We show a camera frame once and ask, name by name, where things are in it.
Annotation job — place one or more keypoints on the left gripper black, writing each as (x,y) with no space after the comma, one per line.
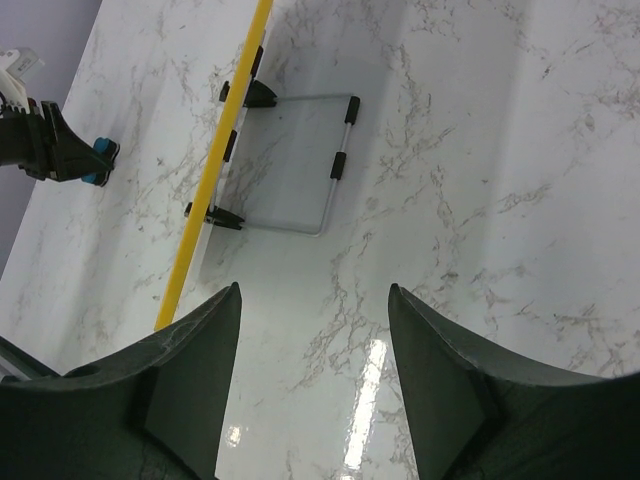
(39,141)

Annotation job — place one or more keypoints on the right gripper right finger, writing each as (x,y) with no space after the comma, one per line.
(477,410)

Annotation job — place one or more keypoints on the metal wire whiteboard stand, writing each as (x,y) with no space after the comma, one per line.
(283,161)

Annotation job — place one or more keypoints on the yellow framed whiteboard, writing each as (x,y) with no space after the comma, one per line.
(213,165)

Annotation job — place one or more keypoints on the blue whiteboard eraser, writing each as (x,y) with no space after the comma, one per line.
(108,150)

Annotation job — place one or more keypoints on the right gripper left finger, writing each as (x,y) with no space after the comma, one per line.
(153,410)

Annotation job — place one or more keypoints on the aluminium front extrusion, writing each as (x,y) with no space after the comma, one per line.
(18,363)

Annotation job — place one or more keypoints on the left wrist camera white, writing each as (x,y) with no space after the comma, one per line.
(18,66)

